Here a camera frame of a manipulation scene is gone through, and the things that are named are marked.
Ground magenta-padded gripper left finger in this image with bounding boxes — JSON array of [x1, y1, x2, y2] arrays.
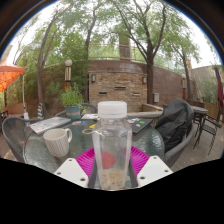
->
[[53, 147, 98, 190]]

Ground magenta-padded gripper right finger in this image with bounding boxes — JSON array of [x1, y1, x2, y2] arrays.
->
[[128, 145, 174, 189]]

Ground clear plastic bottle white cap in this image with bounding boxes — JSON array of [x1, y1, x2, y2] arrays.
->
[[91, 100, 133, 191]]

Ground white ribbed mug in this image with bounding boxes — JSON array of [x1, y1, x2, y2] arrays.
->
[[43, 127, 73, 158]]

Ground flat round red coaster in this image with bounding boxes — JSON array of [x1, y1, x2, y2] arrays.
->
[[99, 151, 117, 170]]

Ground black laptop with stickers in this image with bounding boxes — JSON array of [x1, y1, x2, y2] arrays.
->
[[126, 117, 154, 135]]

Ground blue card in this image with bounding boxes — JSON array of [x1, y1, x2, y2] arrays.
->
[[71, 120, 88, 126]]

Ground black backpack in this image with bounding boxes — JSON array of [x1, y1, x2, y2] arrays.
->
[[155, 98, 195, 153]]

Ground silver laptop with stickers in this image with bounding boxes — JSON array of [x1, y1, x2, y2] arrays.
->
[[29, 116, 72, 135]]

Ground white printed paper sheet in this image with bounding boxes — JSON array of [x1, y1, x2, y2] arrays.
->
[[80, 113, 100, 121]]

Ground blue yellow striped bollard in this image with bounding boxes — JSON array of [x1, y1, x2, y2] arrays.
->
[[36, 102, 45, 120]]

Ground green plant in blue pot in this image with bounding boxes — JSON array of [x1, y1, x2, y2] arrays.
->
[[57, 83, 86, 120]]

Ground black metal patio chairs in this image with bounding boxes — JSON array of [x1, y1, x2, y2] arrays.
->
[[193, 99, 224, 156]]

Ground dark round patio table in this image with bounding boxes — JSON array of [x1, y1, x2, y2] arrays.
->
[[191, 105, 209, 148]]

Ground tall forked tree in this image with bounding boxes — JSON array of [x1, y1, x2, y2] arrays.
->
[[109, 0, 174, 105]]

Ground leafy tree thin trunk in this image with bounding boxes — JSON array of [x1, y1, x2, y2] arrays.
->
[[166, 19, 204, 100]]

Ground curved slender tree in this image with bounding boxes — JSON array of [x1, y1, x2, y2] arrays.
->
[[29, 6, 68, 113]]

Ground closed maroon patio umbrella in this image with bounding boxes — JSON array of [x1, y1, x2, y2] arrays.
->
[[214, 64, 224, 109]]

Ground orange canopy with white pole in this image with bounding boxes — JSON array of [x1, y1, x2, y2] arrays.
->
[[0, 64, 29, 119]]

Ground wooden lamp post white globe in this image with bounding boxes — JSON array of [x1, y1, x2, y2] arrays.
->
[[64, 59, 73, 89], [181, 73, 188, 101]]

